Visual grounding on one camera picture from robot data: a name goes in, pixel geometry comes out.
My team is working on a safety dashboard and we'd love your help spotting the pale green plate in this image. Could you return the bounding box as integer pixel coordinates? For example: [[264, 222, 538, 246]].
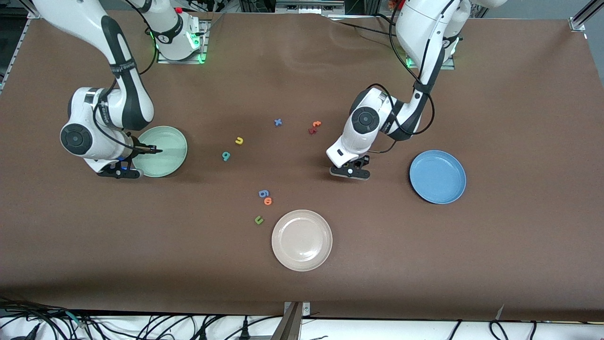
[[131, 125, 188, 179]]

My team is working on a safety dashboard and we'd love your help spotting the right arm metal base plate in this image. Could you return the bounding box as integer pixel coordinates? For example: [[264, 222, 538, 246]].
[[157, 19, 209, 64]]

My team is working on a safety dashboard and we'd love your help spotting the small metal bracket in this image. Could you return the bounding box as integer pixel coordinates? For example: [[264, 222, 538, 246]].
[[283, 301, 311, 317]]

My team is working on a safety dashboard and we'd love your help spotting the aluminium frame rail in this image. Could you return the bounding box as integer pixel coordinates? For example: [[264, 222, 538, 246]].
[[0, 7, 48, 93]]

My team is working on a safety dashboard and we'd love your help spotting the grey metal box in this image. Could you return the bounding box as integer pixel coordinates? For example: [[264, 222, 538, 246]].
[[275, 0, 346, 16]]

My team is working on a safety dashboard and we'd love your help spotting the aluminium extrusion beam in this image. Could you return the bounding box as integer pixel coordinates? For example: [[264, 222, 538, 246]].
[[271, 302, 302, 340]]

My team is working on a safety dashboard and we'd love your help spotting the aluminium frame corner profile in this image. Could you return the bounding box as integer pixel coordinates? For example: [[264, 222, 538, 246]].
[[569, 0, 604, 33]]

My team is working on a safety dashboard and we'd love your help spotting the looped black cable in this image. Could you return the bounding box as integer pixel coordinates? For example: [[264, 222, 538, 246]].
[[489, 320, 510, 340]]

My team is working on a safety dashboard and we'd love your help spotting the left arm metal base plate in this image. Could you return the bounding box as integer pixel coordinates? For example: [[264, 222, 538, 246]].
[[404, 47, 456, 70]]

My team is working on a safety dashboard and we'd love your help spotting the brown table cover sheet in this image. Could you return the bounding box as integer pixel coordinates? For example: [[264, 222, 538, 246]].
[[0, 8, 604, 323]]

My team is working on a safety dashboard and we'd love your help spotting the beige plate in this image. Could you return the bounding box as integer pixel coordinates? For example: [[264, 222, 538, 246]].
[[271, 209, 333, 272]]

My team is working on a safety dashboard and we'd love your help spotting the black cable connector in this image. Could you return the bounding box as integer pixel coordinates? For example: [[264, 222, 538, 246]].
[[9, 325, 39, 340]]

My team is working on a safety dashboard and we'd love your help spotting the blue plate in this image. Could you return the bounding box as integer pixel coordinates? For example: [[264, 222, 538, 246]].
[[409, 150, 467, 205]]

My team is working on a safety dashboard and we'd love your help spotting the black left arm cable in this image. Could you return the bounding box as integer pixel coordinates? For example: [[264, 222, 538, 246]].
[[366, 0, 436, 154]]

